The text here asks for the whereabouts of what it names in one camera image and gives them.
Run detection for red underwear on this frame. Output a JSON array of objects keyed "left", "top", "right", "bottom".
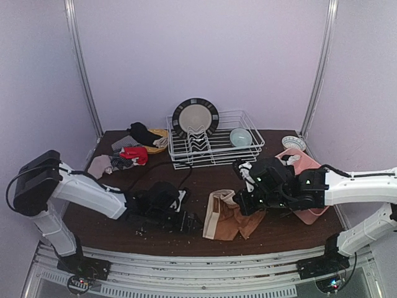
[{"left": 119, "top": 147, "right": 148, "bottom": 165}]

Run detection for brown underwear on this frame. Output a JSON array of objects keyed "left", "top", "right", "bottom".
[{"left": 202, "top": 189, "right": 265, "bottom": 241}]

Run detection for blue patterned yellow bowl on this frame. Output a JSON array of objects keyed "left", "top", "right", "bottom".
[{"left": 282, "top": 135, "right": 306, "bottom": 151}]

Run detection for black and white rolled underwear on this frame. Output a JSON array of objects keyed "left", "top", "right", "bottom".
[{"left": 280, "top": 155, "right": 301, "bottom": 166}]

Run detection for white wire dish rack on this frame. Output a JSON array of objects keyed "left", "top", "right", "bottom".
[{"left": 166, "top": 111, "right": 265, "bottom": 170}]

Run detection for aluminium frame post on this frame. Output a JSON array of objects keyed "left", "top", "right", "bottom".
[
  {"left": 300, "top": 0, "right": 339, "bottom": 139},
  {"left": 64, "top": 0, "right": 104, "bottom": 138}
]

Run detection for right aluminium frame post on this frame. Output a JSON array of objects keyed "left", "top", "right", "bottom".
[{"left": 300, "top": 0, "right": 339, "bottom": 139}]

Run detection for beige white socks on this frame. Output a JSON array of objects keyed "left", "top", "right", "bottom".
[{"left": 153, "top": 137, "right": 169, "bottom": 148}]

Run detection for grey striped underwear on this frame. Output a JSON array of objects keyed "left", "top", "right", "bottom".
[{"left": 111, "top": 135, "right": 142, "bottom": 153}]

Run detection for pink divided organizer box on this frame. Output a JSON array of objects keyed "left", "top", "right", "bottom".
[{"left": 275, "top": 148, "right": 329, "bottom": 225}]

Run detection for dark rimmed beige plate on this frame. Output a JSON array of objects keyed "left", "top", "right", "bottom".
[{"left": 171, "top": 97, "right": 220, "bottom": 138}]

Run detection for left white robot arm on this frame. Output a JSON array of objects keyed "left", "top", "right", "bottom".
[{"left": 5, "top": 150, "right": 203, "bottom": 263}]

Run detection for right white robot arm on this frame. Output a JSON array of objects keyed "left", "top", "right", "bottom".
[{"left": 233, "top": 157, "right": 396, "bottom": 259}]

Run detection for light blue ceramic bowl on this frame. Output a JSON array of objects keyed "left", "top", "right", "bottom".
[{"left": 230, "top": 128, "right": 252, "bottom": 147}]

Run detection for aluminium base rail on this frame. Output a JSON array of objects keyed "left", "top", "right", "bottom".
[{"left": 21, "top": 244, "right": 386, "bottom": 297}]

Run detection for left aluminium frame post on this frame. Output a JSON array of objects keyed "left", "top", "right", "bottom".
[{"left": 64, "top": 0, "right": 104, "bottom": 138}]

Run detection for black cloth on plate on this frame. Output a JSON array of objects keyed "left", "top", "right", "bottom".
[{"left": 127, "top": 122, "right": 161, "bottom": 147}]

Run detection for beige underwear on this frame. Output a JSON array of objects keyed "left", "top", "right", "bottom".
[{"left": 87, "top": 155, "right": 113, "bottom": 179}]

